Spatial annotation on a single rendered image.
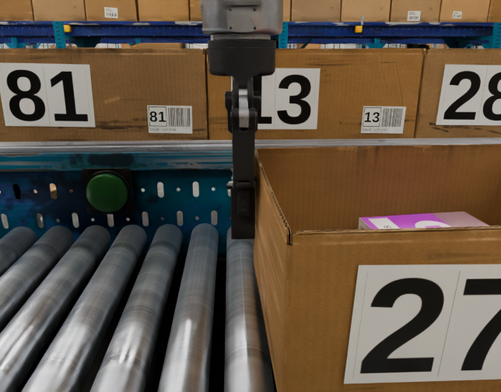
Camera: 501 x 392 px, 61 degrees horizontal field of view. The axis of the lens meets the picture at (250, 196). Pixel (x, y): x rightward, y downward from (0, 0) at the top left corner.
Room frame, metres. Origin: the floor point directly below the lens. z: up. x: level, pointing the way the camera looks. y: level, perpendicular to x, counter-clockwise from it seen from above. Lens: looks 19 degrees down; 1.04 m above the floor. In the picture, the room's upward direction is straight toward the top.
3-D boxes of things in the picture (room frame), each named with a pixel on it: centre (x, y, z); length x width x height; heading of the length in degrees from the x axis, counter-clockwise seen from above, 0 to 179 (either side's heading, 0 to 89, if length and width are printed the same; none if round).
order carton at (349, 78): (0.94, -0.11, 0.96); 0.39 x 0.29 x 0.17; 93
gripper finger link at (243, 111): (0.46, 0.01, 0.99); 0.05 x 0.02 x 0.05; 3
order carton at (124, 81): (0.92, 0.28, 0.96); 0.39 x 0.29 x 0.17; 93
